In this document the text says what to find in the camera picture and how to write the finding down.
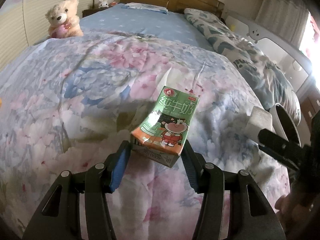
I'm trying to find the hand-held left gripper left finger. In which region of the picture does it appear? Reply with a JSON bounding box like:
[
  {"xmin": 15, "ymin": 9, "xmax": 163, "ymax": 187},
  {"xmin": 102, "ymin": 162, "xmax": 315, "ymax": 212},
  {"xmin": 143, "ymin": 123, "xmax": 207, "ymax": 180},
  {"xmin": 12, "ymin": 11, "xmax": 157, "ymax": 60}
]
[{"xmin": 22, "ymin": 140, "xmax": 132, "ymax": 240}]

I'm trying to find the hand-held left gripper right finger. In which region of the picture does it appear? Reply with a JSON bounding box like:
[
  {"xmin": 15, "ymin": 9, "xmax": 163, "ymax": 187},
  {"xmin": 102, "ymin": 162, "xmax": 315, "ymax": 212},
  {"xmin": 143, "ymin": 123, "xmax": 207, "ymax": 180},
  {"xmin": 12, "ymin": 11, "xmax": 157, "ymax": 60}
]
[{"xmin": 180, "ymin": 140, "xmax": 285, "ymax": 240}]

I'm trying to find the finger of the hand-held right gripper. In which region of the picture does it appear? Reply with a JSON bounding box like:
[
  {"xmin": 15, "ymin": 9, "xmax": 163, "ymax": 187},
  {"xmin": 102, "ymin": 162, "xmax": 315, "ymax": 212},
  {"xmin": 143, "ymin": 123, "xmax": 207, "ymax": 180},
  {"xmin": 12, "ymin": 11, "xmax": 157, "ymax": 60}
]
[{"xmin": 257, "ymin": 129, "xmax": 304, "ymax": 172}]

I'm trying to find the black bin liner bag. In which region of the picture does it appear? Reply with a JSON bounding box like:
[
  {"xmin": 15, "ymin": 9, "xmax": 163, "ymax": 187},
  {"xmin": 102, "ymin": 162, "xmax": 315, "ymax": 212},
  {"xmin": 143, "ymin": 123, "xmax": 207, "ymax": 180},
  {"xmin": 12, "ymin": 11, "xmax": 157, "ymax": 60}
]
[{"xmin": 277, "ymin": 104, "xmax": 300, "ymax": 145}]

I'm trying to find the white round waste bin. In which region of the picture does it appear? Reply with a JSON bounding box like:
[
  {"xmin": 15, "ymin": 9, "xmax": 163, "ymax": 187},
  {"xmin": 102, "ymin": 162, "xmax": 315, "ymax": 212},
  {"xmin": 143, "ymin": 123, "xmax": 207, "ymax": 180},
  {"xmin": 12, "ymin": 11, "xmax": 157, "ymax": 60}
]
[{"xmin": 270, "ymin": 103, "xmax": 302, "ymax": 147}]

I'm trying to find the green orange milk carton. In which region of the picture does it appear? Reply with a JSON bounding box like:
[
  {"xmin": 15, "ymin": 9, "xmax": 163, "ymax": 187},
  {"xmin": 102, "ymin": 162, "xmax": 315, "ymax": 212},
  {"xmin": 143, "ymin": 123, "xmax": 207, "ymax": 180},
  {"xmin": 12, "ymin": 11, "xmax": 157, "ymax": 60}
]
[{"xmin": 130, "ymin": 85, "xmax": 200, "ymax": 168}]

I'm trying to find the person's right hand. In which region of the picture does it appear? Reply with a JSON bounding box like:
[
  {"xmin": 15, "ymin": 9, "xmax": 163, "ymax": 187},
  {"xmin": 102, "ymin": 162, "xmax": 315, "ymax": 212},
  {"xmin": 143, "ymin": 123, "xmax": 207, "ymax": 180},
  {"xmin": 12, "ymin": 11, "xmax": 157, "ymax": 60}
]
[{"xmin": 275, "ymin": 194, "xmax": 295, "ymax": 220}]

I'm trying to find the white block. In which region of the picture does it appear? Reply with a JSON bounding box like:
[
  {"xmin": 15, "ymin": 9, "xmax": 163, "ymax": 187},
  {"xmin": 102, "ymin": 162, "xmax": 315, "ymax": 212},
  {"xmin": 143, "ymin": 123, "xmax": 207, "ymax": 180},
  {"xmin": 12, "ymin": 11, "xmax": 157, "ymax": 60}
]
[{"xmin": 246, "ymin": 106, "xmax": 273, "ymax": 138}]

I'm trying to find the white brown drawer cabinet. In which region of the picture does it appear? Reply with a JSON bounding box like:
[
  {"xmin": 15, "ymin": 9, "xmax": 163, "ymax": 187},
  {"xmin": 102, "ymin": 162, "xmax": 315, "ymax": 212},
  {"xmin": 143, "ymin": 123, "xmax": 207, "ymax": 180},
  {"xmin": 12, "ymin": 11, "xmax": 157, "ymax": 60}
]
[{"xmin": 297, "ymin": 80, "xmax": 320, "ymax": 122}]

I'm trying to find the floral pink blanket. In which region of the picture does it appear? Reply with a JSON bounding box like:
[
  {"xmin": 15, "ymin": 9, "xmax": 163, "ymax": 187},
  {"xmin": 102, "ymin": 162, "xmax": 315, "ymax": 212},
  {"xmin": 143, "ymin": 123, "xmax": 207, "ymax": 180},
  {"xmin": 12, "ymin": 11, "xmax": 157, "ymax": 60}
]
[{"xmin": 0, "ymin": 31, "xmax": 292, "ymax": 240}]

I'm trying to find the white crib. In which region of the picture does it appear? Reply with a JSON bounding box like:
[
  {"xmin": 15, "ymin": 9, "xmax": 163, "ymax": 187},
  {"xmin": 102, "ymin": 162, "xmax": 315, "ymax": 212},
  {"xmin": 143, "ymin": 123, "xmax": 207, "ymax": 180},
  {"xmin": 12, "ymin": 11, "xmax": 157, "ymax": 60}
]
[{"xmin": 225, "ymin": 14, "xmax": 313, "ymax": 90}]

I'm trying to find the blue leaf-print duvet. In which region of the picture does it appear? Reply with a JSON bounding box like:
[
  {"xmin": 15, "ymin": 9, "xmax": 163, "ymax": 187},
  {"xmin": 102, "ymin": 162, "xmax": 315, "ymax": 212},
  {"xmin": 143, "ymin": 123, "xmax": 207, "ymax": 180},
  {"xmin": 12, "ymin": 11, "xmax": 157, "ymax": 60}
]
[{"xmin": 184, "ymin": 7, "xmax": 302, "ymax": 120}]

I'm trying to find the beige curtain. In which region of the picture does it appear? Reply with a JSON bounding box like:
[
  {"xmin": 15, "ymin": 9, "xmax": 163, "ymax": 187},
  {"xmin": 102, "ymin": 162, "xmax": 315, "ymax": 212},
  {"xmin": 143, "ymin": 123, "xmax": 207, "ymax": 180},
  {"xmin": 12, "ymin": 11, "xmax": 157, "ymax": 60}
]
[{"xmin": 255, "ymin": 0, "xmax": 310, "ymax": 48}]

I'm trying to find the light blue bed sheet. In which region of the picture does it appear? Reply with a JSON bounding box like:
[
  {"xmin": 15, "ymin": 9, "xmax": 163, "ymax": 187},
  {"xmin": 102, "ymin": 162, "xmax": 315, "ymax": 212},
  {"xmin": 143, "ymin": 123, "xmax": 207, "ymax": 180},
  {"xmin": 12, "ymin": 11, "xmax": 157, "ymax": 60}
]
[{"xmin": 32, "ymin": 3, "xmax": 218, "ymax": 55}]

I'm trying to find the beige teddy bear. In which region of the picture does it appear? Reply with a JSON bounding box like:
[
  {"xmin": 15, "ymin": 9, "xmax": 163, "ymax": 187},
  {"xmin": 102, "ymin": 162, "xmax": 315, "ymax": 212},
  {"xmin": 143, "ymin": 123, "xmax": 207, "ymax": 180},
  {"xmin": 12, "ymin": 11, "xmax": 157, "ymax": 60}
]
[{"xmin": 45, "ymin": 0, "xmax": 84, "ymax": 39}]

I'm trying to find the dark wooden nightstand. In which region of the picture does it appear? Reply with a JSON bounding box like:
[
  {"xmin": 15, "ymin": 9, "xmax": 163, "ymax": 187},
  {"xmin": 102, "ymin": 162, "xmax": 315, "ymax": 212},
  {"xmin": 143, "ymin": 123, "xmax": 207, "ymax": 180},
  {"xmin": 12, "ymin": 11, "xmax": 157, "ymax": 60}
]
[{"xmin": 82, "ymin": 6, "xmax": 110, "ymax": 18}]

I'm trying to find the white pillow blue trim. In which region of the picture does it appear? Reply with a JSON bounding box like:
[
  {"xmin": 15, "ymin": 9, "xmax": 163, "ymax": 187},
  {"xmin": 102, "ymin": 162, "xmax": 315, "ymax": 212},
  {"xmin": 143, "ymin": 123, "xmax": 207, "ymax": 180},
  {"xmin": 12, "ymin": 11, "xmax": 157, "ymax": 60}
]
[{"xmin": 121, "ymin": 2, "xmax": 168, "ymax": 14}]

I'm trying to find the sliding wardrobe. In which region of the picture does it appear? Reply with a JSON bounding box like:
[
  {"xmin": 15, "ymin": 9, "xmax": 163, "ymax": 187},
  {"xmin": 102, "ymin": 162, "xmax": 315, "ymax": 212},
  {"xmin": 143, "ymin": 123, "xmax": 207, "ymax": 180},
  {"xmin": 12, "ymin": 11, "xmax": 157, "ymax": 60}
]
[{"xmin": 0, "ymin": 0, "xmax": 98, "ymax": 68}]

